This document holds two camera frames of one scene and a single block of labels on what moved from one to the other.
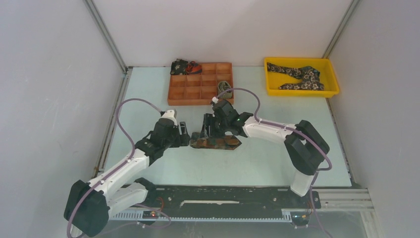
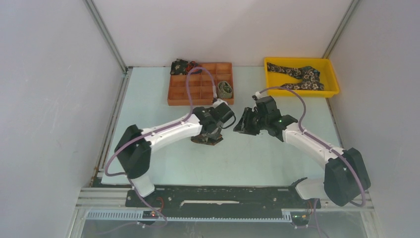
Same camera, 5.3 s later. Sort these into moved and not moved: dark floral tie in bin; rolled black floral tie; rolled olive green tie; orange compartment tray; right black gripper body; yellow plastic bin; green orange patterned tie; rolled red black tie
Moved: right black gripper body; green orange patterned tie
Not moved: rolled black floral tie; orange compartment tray; yellow plastic bin; rolled olive green tie; rolled red black tie; dark floral tie in bin
